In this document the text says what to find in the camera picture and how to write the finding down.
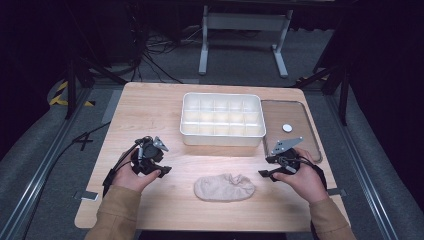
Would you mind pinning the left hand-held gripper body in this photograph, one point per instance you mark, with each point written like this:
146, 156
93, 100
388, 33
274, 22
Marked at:
149, 156

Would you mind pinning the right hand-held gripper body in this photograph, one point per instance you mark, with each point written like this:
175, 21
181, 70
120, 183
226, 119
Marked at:
287, 156

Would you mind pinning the beige sock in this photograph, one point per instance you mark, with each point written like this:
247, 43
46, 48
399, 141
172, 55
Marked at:
224, 188

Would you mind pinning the white compartment storage box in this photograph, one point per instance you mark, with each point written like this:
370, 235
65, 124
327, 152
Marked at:
222, 120

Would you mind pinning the person's left hand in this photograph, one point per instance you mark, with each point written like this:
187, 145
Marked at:
128, 176

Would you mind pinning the person's right hand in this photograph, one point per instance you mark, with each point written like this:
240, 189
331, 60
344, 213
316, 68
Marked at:
305, 181

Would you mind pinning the small white round disc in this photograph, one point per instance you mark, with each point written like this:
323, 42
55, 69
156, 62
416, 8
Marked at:
287, 127

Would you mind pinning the grey floor tape strip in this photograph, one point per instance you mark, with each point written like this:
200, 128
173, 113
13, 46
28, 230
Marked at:
112, 106

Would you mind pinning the black tripod stand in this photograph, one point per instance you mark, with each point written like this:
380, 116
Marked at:
336, 83
78, 76

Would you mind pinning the yellow black hazard tape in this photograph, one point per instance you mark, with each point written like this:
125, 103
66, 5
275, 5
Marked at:
56, 98

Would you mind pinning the grey metal floor rail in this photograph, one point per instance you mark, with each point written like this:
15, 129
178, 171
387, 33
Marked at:
46, 156
360, 160

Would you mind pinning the white metal table frame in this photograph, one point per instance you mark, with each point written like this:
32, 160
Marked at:
245, 21

